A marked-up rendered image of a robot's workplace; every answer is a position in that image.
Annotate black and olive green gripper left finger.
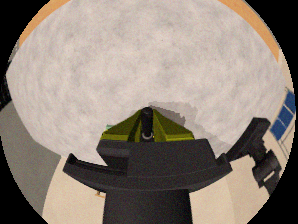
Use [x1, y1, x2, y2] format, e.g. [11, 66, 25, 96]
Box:
[99, 109, 142, 142]

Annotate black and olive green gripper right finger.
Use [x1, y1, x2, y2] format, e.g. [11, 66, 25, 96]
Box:
[153, 109, 195, 142]

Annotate green bench vise with handwheel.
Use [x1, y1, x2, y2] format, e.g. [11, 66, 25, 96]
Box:
[106, 107, 154, 142]

